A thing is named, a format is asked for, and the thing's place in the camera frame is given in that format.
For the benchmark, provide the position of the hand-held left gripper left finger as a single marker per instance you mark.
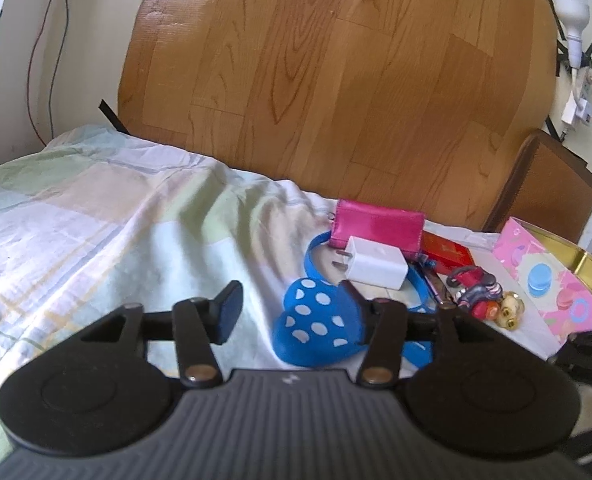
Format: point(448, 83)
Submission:
point(229, 310)

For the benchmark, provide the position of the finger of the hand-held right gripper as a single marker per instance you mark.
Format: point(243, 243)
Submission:
point(588, 350)

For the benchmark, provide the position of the wooden board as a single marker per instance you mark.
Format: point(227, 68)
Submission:
point(326, 85)

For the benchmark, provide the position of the pale checked bed sheet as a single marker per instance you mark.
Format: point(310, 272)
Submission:
point(101, 235)

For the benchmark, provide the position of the white wall plug adapter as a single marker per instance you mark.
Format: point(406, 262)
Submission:
point(588, 95)

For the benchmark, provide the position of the pink wallet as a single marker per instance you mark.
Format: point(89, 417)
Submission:
point(375, 222)

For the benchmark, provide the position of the white charger plug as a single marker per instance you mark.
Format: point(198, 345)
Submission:
point(375, 262)

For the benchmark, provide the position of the red box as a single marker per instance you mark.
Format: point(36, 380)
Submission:
point(448, 255)

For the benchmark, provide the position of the pink printed tin box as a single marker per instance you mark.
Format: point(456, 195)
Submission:
point(550, 280)

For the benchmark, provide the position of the white light bulb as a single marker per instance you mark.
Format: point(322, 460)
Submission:
point(570, 5)

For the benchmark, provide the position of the blue polka dot headband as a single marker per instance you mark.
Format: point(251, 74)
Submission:
point(306, 320)

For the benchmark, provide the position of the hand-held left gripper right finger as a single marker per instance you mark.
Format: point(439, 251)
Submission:
point(358, 305)

